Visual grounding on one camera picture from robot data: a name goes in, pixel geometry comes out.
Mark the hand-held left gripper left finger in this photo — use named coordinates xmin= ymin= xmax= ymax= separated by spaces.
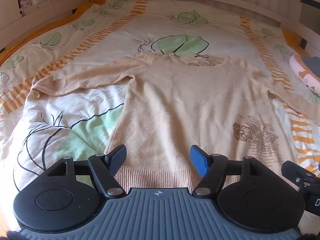
xmin=45 ymin=144 xmax=127 ymax=198

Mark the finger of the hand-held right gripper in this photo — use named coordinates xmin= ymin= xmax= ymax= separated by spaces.
xmin=281 ymin=160 xmax=320 ymax=188

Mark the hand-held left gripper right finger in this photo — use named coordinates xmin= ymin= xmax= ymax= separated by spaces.
xmin=190 ymin=144 xmax=273 ymax=197

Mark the beige knit sweater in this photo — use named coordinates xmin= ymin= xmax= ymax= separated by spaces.
xmin=31 ymin=52 xmax=320 ymax=193

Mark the pink plush pillow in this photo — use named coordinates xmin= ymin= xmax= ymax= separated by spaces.
xmin=289 ymin=54 xmax=320 ymax=103

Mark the grey folded cloth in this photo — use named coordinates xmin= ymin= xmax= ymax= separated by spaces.
xmin=301 ymin=56 xmax=320 ymax=77

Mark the leaf print duvet cover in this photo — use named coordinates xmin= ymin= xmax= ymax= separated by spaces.
xmin=0 ymin=0 xmax=320 ymax=193

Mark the white shelf unit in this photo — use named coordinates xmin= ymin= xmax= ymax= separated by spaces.
xmin=299 ymin=0 xmax=320 ymax=55

